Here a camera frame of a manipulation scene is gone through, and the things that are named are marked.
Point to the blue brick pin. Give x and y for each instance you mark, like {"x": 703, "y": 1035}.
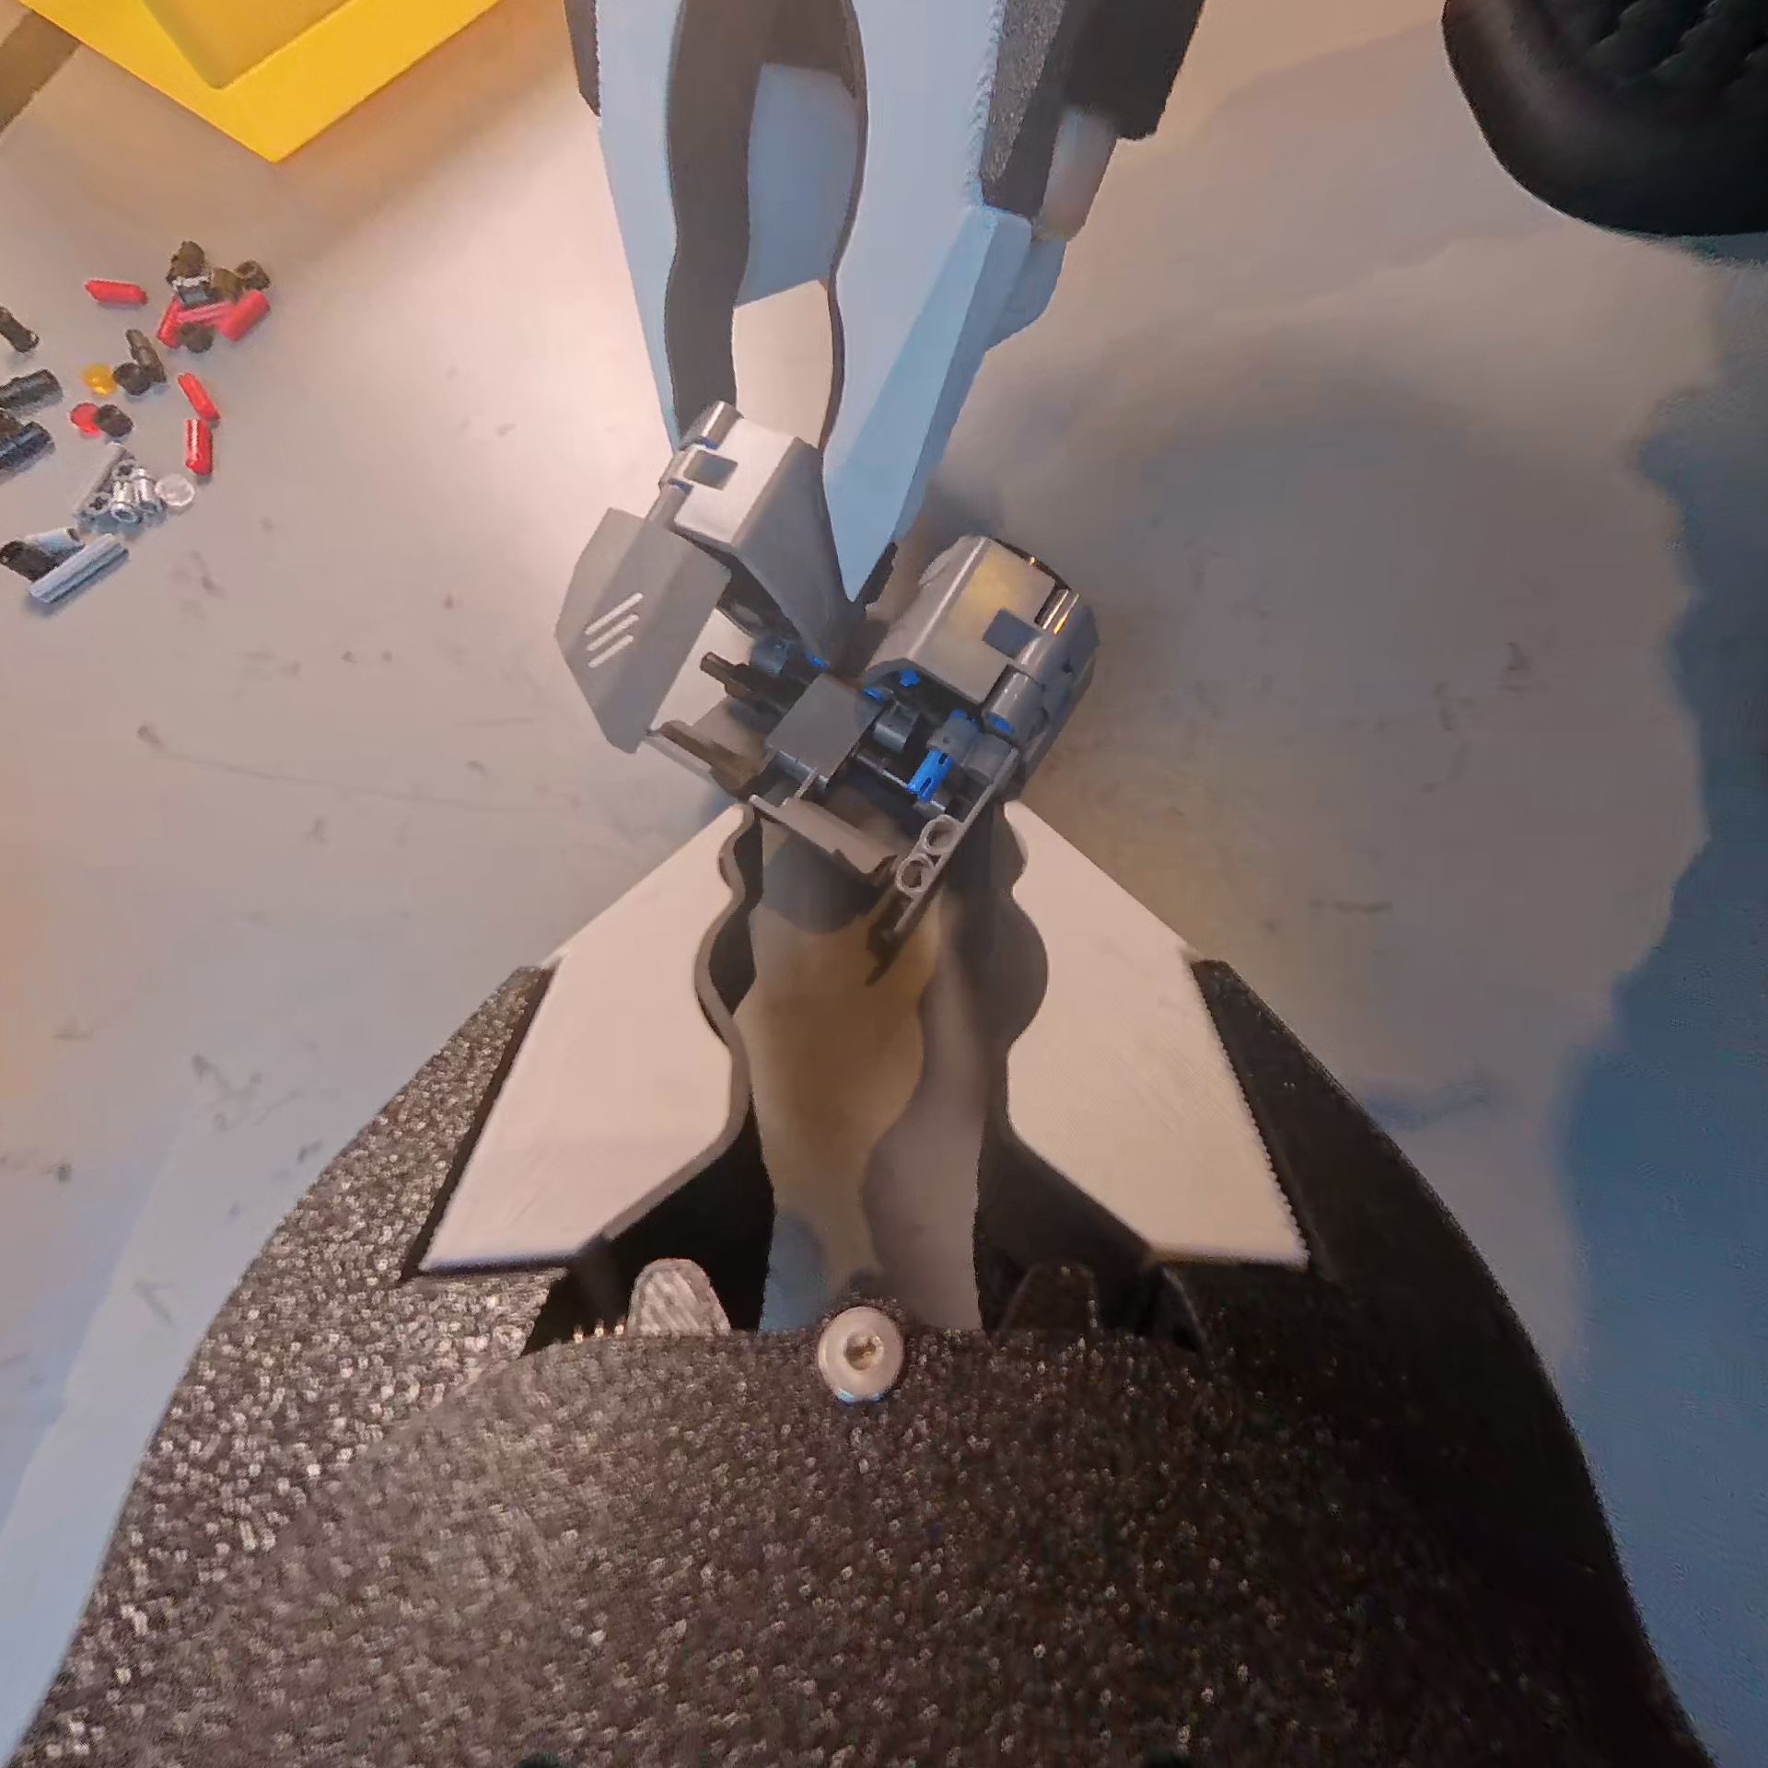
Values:
{"x": 932, "y": 773}

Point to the grey desk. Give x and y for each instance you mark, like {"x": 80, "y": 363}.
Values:
{"x": 1312, "y": 692}

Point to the person's right hand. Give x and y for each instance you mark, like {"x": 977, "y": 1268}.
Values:
{"x": 1074, "y": 173}

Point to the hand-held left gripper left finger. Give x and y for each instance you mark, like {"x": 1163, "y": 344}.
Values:
{"x": 593, "y": 1105}

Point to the black mesh chair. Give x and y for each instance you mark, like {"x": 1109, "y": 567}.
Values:
{"x": 1616, "y": 111}

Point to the pile of small brick parts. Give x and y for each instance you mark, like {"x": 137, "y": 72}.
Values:
{"x": 166, "y": 358}

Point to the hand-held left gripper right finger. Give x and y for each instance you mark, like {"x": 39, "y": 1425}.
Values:
{"x": 1160, "y": 1105}

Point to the grey brick wheel assembly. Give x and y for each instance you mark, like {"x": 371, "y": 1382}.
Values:
{"x": 967, "y": 609}

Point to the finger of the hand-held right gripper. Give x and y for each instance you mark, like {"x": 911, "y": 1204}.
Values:
{"x": 924, "y": 206}
{"x": 637, "y": 206}

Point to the yellow plastic bin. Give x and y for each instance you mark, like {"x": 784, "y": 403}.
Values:
{"x": 276, "y": 70}

